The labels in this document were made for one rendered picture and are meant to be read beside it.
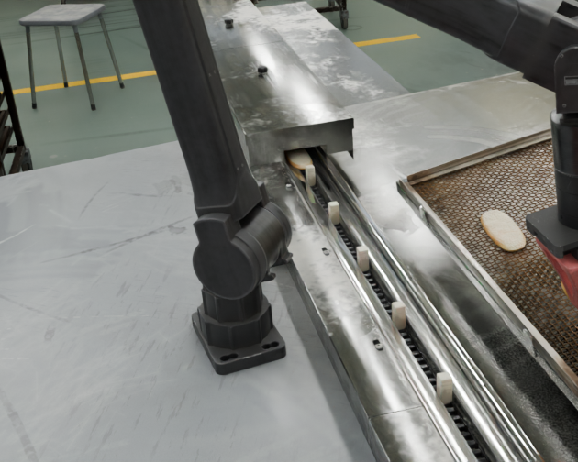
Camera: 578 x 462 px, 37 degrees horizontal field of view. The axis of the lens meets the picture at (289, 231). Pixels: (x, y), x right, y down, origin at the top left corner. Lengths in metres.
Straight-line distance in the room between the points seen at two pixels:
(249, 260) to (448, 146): 0.71
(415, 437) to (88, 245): 0.66
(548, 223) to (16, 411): 0.60
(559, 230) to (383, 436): 0.25
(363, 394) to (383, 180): 0.60
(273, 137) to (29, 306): 0.47
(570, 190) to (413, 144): 0.78
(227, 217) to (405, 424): 0.28
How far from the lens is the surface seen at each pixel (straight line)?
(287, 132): 1.39
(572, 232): 0.82
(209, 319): 1.00
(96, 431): 0.95
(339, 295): 1.03
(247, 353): 0.99
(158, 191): 1.45
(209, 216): 0.91
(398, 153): 1.52
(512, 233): 1.07
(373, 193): 1.37
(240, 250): 0.91
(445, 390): 0.89
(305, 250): 1.13
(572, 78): 0.74
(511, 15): 0.74
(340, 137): 1.41
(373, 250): 1.15
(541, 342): 0.91
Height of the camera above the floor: 1.41
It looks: 28 degrees down
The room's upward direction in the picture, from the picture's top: 5 degrees counter-clockwise
